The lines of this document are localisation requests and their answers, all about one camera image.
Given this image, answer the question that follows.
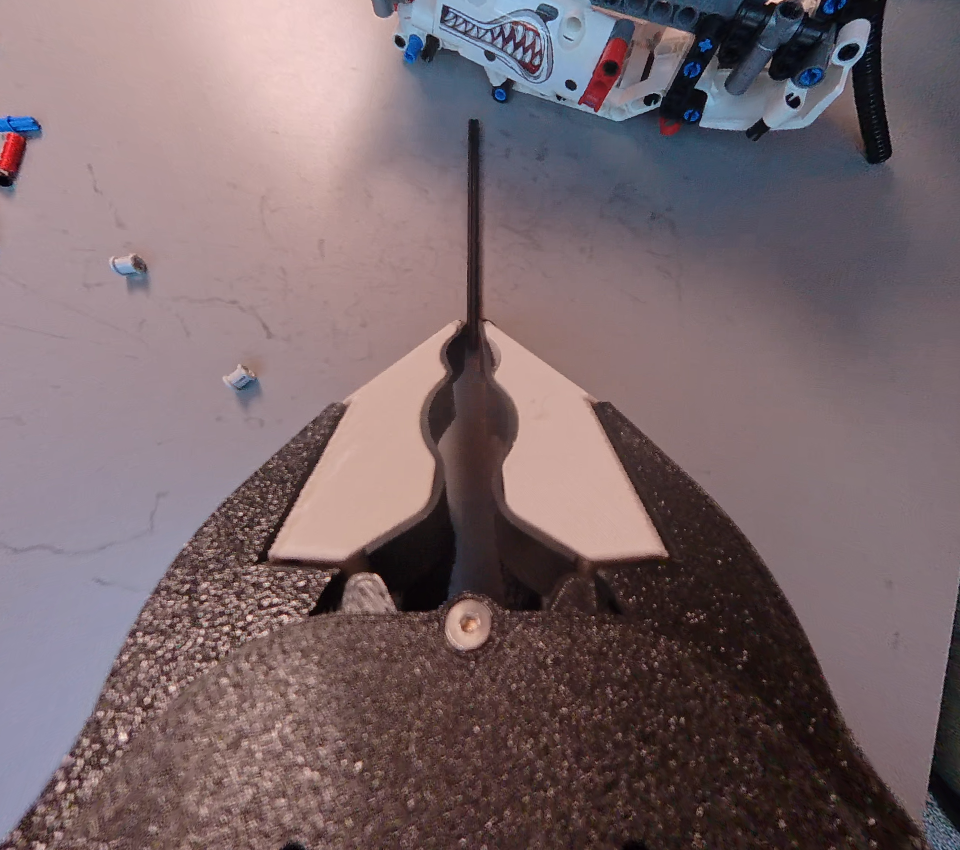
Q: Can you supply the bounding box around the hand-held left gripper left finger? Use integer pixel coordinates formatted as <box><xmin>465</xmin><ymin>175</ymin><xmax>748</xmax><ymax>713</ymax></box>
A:
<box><xmin>270</xmin><ymin>323</ymin><xmax>465</xmax><ymax>563</ymax></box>

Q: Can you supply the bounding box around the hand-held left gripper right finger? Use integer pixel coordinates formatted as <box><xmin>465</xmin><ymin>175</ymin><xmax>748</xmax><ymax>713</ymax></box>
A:
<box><xmin>483</xmin><ymin>323</ymin><xmax>672</xmax><ymax>565</ymax></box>

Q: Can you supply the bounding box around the long black axle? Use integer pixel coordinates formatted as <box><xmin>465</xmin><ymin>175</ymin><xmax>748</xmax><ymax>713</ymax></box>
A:
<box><xmin>462</xmin><ymin>119</ymin><xmax>490</xmax><ymax>356</ymax></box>

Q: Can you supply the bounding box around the toy vehicle chassis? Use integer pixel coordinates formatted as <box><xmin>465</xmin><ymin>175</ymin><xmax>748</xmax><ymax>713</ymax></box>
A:
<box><xmin>351</xmin><ymin>0</ymin><xmax>901</xmax><ymax>166</ymax></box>

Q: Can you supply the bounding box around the grey desk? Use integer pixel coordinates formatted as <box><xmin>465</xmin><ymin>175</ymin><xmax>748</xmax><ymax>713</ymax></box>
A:
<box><xmin>0</xmin><ymin>0</ymin><xmax>960</xmax><ymax>821</ymax></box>

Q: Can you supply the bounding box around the pile of small building parts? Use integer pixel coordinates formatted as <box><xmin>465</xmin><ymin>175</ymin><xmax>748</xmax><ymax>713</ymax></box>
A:
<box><xmin>0</xmin><ymin>114</ymin><xmax>43</xmax><ymax>188</ymax></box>

